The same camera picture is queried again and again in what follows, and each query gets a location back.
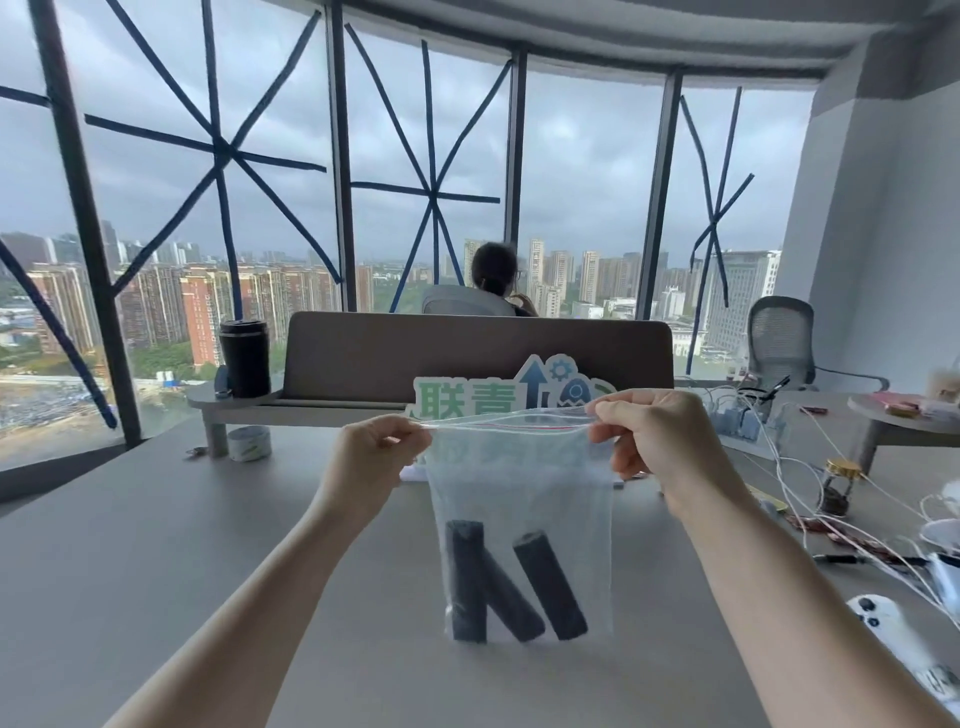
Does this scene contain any person's right hand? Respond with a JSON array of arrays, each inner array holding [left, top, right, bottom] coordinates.
[[585, 388, 740, 519]]

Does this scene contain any person's left hand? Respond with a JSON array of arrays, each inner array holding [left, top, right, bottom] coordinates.
[[318, 414, 435, 531]]

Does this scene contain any clear zip plastic bag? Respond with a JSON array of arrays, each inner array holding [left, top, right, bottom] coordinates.
[[417, 408, 614, 645]]

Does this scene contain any person's right forearm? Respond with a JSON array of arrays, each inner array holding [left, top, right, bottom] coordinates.
[[663, 476, 960, 728]]

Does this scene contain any person's left forearm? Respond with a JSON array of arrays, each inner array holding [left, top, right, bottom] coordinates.
[[102, 491, 384, 728]]

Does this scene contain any brown desk divider panel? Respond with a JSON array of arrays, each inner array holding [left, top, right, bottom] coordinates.
[[279, 311, 675, 402]]

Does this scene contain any green and blue cutout sign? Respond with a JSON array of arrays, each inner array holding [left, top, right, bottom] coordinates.
[[405, 354, 618, 421]]

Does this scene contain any grey office chair back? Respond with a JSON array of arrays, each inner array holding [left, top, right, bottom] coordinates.
[[421, 285, 519, 318]]

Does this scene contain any black cylinder stick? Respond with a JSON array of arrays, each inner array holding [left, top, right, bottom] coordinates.
[[513, 531, 589, 642], [444, 519, 489, 645], [480, 547, 547, 644]]

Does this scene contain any white tape roll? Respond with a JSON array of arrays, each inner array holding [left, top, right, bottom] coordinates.
[[226, 426, 272, 463]]

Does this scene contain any grey desk shelf riser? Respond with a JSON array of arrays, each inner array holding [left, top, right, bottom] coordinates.
[[186, 378, 410, 459]]

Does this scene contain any black tumbler cup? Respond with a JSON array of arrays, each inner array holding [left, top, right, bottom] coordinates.
[[218, 319, 272, 399]]

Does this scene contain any grey mesh office chair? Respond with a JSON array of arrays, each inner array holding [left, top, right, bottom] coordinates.
[[738, 296, 890, 393]]

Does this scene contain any small glass jar gold lid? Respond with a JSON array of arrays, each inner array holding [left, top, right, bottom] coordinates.
[[820, 459, 864, 518]]

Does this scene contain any red snack wrapper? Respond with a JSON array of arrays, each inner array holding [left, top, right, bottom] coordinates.
[[787, 514, 886, 543]]

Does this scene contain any round grey side shelf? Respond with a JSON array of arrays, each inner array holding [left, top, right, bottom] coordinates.
[[847, 391, 960, 475]]

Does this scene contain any black pen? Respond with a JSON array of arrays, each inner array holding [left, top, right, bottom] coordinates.
[[813, 553, 930, 568]]

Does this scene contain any white bowl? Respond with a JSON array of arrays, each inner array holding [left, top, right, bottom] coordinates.
[[919, 517, 960, 556]]

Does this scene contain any white game controller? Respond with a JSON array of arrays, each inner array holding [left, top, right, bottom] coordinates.
[[846, 594, 960, 699]]

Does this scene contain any tangle of white cables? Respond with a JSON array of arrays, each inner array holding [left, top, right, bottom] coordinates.
[[675, 375, 960, 612]]

